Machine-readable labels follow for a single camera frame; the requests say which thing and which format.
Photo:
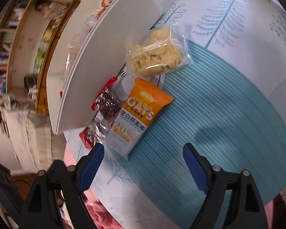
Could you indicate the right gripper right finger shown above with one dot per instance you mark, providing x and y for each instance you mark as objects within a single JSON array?
[{"x": 245, "y": 210}]

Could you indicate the pink quilt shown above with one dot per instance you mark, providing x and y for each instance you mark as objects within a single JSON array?
[{"x": 99, "y": 214}]

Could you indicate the tree print white sheet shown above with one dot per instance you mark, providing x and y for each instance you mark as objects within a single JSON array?
[{"x": 230, "y": 104}]

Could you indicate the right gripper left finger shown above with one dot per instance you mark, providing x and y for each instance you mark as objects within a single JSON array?
[{"x": 41, "y": 209}]

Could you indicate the red foil candy pack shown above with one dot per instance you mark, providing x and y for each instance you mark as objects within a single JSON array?
[{"x": 94, "y": 133}]

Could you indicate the wooden bookshelf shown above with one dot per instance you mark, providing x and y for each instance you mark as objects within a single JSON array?
[{"x": 13, "y": 18}]

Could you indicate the dark red bean snack pack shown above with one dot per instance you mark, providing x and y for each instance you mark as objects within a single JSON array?
[{"x": 107, "y": 103}]

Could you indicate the pale cracker pack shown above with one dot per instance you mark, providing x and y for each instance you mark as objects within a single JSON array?
[{"x": 161, "y": 50}]

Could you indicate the white lace covered furniture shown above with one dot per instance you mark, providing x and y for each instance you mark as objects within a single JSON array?
[{"x": 35, "y": 145}]

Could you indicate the white plastic storage bin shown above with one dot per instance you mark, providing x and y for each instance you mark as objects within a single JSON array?
[{"x": 100, "y": 58}]

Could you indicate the orange oats bar packet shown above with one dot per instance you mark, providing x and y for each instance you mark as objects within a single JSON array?
[{"x": 139, "y": 110}]

